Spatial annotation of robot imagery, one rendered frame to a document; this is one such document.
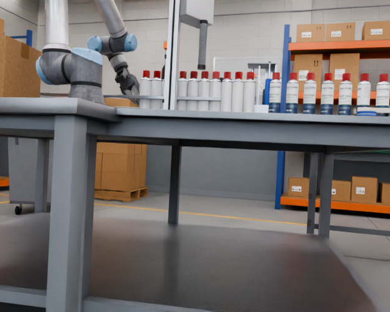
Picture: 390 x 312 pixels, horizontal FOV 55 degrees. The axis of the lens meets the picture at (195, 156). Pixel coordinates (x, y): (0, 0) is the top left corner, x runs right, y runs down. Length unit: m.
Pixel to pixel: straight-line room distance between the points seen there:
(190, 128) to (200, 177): 5.18
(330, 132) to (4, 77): 1.20
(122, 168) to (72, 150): 4.19
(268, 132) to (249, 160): 5.01
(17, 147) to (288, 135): 3.25
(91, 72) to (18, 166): 2.67
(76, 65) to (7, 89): 0.30
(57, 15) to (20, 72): 0.28
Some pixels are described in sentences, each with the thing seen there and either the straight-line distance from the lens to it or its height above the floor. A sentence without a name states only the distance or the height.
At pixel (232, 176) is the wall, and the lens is 6.19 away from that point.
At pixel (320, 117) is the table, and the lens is 1.10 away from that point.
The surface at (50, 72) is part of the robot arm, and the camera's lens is 1.59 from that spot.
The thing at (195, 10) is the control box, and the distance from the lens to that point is 1.74.
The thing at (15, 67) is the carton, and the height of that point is 1.01.
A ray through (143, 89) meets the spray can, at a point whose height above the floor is 0.99.
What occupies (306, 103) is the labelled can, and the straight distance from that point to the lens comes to 1.74.
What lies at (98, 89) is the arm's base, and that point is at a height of 0.93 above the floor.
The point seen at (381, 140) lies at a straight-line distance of 1.18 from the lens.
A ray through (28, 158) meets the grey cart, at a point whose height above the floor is 0.57.
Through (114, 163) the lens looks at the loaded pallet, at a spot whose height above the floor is 0.51.
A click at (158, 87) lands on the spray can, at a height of 1.00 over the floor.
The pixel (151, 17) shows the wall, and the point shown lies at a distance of 7.06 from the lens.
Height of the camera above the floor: 0.71
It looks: level
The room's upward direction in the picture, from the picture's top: 3 degrees clockwise
